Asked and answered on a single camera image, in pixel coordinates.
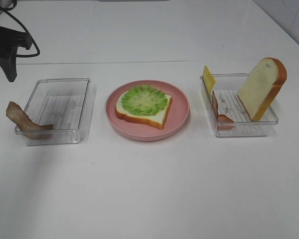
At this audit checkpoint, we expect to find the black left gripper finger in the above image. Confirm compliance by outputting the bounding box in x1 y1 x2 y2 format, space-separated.
0 48 17 82

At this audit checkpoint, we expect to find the pink round plate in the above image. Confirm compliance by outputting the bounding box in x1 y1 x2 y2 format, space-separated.
105 80 190 141

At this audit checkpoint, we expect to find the clear plastic tray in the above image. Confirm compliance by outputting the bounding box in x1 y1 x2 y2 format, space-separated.
201 73 279 137
14 78 96 146

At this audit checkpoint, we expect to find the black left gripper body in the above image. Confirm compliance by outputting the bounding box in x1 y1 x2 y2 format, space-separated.
0 12 32 50

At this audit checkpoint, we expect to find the bread slice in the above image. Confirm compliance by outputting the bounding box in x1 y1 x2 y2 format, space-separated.
116 93 172 129
237 57 287 121

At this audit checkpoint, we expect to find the brown bacon strip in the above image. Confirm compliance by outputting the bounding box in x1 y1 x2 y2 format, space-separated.
5 101 54 139

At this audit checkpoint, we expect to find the yellow cheese slice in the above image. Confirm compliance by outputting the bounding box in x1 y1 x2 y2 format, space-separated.
202 65 216 97

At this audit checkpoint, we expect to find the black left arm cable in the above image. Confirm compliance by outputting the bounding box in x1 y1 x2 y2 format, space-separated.
0 0 41 58

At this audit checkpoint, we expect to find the right clear plastic tray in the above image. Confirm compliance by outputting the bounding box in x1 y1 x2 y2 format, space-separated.
201 73 279 137

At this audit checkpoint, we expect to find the green lettuce leaf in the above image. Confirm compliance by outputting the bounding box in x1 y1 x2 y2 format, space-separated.
121 85 168 116

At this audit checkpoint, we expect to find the left clear plastic tray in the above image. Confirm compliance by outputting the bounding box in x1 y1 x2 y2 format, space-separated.
14 78 96 146

